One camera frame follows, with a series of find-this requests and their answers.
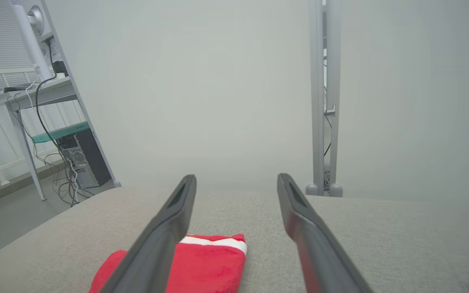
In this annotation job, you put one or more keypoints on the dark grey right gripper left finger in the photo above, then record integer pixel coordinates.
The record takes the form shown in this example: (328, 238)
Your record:
(157, 248)

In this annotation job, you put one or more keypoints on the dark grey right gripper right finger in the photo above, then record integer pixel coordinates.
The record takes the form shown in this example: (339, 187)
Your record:
(320, 252)

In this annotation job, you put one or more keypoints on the red shorts with white band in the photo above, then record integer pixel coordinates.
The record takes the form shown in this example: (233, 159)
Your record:
(210, 268)

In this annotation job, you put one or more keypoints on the black computer tower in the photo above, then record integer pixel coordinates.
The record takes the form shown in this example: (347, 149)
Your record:
(96, 158)

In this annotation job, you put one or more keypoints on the teal shelf board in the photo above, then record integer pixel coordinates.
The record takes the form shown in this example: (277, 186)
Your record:
(59, 132)

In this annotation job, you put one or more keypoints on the grey metal table leg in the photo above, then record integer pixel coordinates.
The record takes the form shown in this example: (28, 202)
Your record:
(43, 91)

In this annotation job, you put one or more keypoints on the white monitor stand pole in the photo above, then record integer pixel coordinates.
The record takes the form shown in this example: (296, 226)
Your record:
(31, 44)

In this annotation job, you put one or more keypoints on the grey metal truss post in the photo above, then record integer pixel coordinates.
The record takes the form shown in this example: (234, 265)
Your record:
(318, 101)

